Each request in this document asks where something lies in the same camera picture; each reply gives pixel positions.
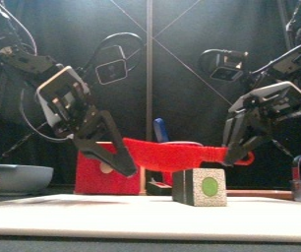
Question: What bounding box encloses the red toy knife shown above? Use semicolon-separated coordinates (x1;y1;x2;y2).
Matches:
122;137;258;174

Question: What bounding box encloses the beige rectangular plate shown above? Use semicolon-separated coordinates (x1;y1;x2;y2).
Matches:
225;189;295;201

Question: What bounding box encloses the toy sushi piece green centre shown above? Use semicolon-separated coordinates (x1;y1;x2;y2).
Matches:
184;167;229;208

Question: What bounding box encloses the white cutting board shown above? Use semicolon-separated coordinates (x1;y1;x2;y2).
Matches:
0;193;301;244

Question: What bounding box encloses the red wooden box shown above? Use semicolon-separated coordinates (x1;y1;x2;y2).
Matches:
74;141;147;196

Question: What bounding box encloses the small black block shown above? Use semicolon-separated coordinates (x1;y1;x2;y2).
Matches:
146;179;176;197

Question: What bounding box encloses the grey bowl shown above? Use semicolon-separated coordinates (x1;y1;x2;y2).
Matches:
0;163;55;195

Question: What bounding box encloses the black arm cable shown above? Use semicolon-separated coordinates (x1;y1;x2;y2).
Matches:
19;83;78;144

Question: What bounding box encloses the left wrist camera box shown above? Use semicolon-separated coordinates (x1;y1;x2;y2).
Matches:
94;44;130;87

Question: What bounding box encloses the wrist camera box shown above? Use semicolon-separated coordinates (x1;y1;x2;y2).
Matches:
208;48;250;83
94;44;130;87

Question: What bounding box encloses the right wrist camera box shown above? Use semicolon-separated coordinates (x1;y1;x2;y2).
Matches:
208;48;250;83

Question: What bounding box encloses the black camera cable loop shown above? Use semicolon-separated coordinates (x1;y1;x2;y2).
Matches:
197;48;229;78
78;31;146;78

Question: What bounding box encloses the grey metal frame pole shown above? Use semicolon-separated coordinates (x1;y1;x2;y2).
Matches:
146;0;155;143

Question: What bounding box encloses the thin white cord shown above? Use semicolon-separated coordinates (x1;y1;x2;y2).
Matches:
153;0;204;38
110;0;234;97

